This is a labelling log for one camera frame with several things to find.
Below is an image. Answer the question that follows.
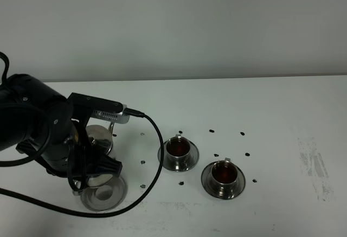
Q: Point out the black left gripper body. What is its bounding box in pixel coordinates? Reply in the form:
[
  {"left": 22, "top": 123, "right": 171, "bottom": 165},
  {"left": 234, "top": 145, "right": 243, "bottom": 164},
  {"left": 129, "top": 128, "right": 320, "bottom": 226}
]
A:
[{"left": 16, "top": 92, "right": 121, "bottom": 177}]

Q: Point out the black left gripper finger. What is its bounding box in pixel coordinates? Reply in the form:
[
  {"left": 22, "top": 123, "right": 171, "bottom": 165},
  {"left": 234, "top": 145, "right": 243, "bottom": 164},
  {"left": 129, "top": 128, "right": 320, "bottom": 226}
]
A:
[
  {"left": 67, "top": 144, "right": 87, "bottom": 193},
  {"left": 83, "top": 139, "right": 123, "bottom": 177}
]

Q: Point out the stainless steel teapot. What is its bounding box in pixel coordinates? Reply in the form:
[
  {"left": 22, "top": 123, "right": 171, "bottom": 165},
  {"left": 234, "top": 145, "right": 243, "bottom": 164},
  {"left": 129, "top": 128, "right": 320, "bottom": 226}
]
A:
[{"left": 86, "top": 123, "right": 114, "bottom": 188}]

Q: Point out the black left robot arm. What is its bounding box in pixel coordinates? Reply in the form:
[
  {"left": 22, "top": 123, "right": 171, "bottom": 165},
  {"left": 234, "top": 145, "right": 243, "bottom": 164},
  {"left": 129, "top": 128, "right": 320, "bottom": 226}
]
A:
[{"left": 1, "top": 74, "right": 124, "bottom": 188}]

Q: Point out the steel teapot saucer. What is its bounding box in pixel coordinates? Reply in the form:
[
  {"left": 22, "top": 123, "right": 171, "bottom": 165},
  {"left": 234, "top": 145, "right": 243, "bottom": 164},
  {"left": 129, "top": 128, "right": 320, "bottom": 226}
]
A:
[{"left": 80, "top": 176, "right": 127, "bottom": 212}]

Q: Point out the left stainless steel teacup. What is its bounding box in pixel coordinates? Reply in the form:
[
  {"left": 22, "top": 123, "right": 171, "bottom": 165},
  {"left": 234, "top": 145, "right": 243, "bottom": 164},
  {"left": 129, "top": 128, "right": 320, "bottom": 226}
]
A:
[{"left": 165, "top": 134, "right": 190, "bottom": 171}]

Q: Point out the stainless steel teacup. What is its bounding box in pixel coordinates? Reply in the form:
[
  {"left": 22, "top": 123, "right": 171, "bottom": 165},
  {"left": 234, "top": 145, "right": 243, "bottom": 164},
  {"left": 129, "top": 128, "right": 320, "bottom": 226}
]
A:
[
  {"left": 165, "top": 134, "right": 190, "bottom": 171},
  {"left": 210, "top": 158, "right": 238, "bottom": 189}
]

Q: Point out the right stainless steel teacup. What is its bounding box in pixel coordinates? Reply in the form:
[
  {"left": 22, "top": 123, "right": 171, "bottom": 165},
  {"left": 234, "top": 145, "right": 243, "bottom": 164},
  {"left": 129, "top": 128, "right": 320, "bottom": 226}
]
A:
[{"left": 210, "top": 158, "right": 238, "bottom": 189}]

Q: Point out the left steel cup saucer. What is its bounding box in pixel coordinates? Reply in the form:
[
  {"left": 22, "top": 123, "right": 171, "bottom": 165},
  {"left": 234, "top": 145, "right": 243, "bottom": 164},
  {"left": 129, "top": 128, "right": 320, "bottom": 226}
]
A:
[{"left": 163, "top": 134, "right": 200, "bottom": 172}]

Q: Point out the steel cup saucer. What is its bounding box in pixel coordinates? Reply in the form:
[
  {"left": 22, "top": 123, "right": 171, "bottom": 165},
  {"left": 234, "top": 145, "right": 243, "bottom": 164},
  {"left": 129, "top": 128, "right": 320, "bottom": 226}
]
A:
[
  {"left": 163, "top": 134, "right": 200, "bottom": 172},
  {"left": 201, "top": 160, "right": 246, "bottom": 200}
]

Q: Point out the right steel cup saucer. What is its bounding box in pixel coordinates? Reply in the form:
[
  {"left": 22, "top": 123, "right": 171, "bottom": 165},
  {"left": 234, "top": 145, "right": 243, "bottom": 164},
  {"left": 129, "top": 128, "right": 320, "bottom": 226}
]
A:
[{"left": 201, "top": 160, "right": 246, "bottom": 200}]

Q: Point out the black left camera cable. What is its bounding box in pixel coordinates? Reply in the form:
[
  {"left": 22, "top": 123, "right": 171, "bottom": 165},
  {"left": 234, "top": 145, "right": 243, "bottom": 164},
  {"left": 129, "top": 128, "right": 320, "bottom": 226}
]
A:
[{"left": 0, "top": 52, "right": 165, "bottom": 218}]

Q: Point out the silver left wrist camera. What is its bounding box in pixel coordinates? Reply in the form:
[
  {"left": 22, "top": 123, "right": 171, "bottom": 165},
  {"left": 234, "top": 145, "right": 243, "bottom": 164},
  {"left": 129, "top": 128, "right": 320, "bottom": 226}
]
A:
[{"left": 91, "top": 104, "right": 130, "bottom": 124}]

